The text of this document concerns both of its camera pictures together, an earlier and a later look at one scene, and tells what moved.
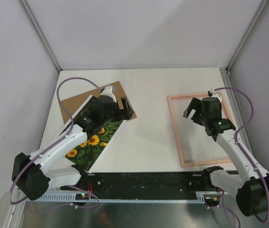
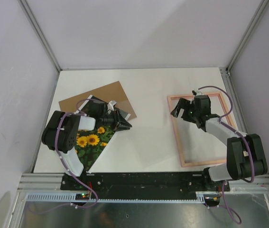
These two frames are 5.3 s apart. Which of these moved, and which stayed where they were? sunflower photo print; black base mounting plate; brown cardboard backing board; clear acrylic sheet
Moved: clear acrylic sheet
Stayed: brown cardboard backing board; black base mounting plate; sunflower photo print
